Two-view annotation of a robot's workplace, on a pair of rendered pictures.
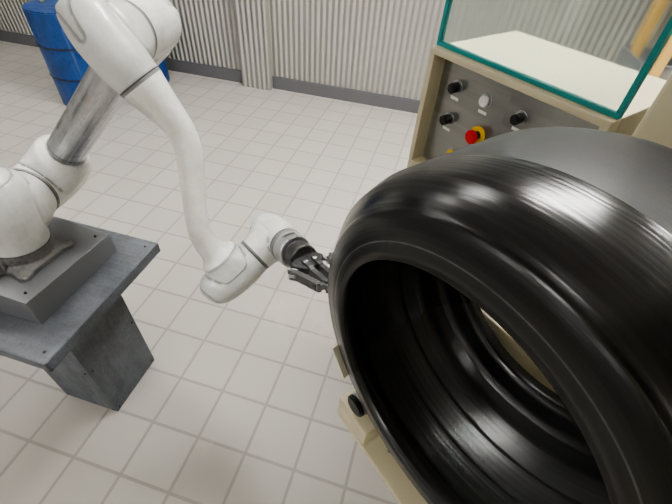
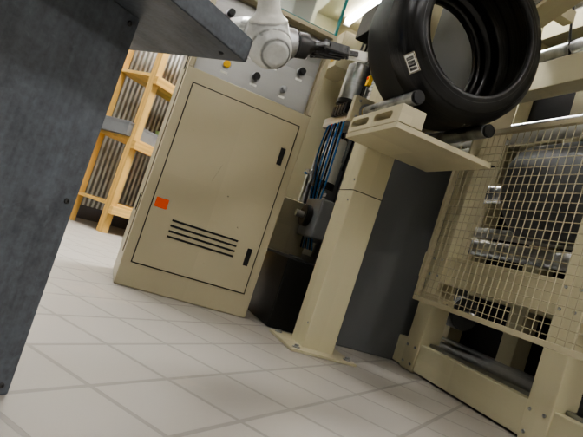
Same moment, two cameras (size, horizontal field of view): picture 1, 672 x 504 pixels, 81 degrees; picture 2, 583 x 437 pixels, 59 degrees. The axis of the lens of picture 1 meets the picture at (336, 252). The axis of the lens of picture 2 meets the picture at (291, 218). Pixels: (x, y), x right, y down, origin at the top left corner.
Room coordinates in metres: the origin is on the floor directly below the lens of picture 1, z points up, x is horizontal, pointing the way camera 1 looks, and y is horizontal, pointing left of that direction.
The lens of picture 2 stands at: (0.08, 1.49, 0.34)
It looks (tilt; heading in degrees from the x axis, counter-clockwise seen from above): 3 degrees up; 288
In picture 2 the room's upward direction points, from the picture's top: 18 degrees clockwise
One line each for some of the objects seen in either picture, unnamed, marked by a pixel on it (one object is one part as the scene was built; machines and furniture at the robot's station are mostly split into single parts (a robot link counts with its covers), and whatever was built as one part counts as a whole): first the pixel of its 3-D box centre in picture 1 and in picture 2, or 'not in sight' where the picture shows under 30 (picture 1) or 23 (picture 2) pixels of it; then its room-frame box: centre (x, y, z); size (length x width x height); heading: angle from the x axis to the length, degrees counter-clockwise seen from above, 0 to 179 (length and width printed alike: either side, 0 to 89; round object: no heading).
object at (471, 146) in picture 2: not in sight; (478, 127); (0.16, -0.69, 1.05); 0.20 x 0.15 x 0.30; 127
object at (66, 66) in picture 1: (106, 46); not in sight; (3.68, 2.19, 0.38); 1.04 x 0.66 x 0.76; 167
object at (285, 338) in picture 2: not in sight; (311, 345); (0.49, -0.47, 0.01); 0.27 x 0.27 x 0.02; 37
